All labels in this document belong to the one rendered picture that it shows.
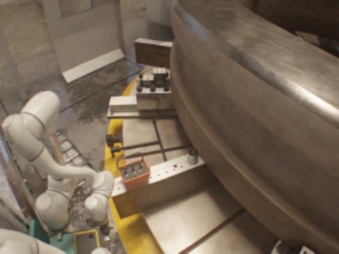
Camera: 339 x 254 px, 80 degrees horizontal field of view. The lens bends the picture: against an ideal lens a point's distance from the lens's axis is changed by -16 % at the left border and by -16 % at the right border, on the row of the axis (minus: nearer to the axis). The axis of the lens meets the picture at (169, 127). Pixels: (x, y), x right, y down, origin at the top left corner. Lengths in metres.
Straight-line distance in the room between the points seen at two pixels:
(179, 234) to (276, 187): 0.86
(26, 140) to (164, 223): 1.31
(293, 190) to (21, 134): 1.36
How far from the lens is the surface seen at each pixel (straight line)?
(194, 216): 1.97
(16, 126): 0.96
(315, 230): 1.43
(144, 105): 2.55
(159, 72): 2.47
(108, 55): 4.62
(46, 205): 1.39
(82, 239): 1.99
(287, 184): 1.43
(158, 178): 1.70
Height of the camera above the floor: 2.09
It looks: 44 degrees down
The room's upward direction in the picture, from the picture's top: straight up
